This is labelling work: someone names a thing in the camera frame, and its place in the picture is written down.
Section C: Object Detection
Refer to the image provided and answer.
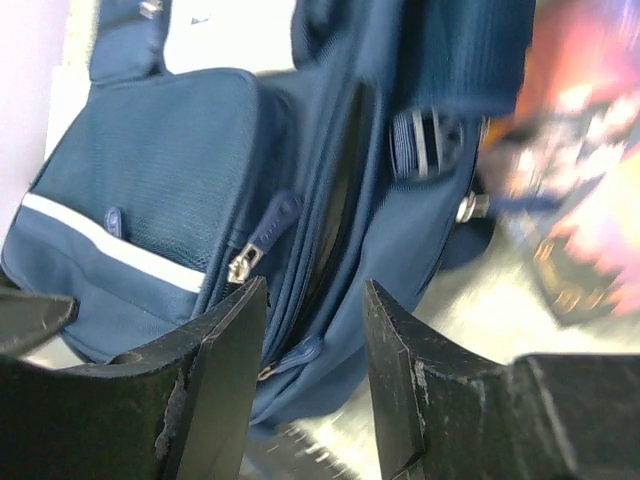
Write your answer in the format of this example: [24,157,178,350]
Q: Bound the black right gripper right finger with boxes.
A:
[364,281,639,479]

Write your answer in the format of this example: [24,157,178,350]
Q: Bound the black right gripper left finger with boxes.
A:
[1,277,267,479]

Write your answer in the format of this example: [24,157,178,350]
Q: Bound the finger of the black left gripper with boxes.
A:
[0,286,78,355]

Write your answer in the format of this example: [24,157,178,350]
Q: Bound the navy blue student backpack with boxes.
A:
[1,1,535,433]

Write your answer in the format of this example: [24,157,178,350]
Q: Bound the Jane Eyre blue book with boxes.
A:
[478,1,639,325]

